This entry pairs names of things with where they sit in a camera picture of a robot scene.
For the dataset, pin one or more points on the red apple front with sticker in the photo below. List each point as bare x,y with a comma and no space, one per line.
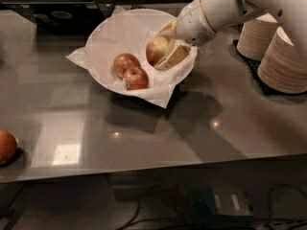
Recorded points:
135,78

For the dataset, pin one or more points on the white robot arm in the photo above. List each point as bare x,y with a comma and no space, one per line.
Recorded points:
291,15

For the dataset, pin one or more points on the black mat under plates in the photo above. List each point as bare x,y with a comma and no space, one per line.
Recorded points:
252,66

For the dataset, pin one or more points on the white paper liner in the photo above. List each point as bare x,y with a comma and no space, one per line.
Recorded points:
128,35

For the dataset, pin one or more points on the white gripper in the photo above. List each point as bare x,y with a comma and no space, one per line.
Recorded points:
193,23

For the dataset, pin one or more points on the red apple back left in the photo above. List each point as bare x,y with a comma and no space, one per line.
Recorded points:
124,61

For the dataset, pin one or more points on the rear stack of paper plates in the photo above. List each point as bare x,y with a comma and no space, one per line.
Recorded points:
256,37

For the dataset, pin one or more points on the white bowl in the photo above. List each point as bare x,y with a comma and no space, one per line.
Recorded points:
128,26

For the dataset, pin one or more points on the red apple at table edge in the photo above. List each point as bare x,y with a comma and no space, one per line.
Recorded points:
8,146

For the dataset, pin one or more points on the yellow-green apple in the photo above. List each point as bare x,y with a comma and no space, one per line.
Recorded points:
156,49

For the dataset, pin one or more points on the dark box under table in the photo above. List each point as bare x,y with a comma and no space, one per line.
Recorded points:
223,203

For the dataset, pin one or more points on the stack of paper plates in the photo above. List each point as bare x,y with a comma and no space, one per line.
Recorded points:
256,37
282,68

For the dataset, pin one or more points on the front stack of paper plates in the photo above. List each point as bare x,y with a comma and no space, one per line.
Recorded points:
282,68

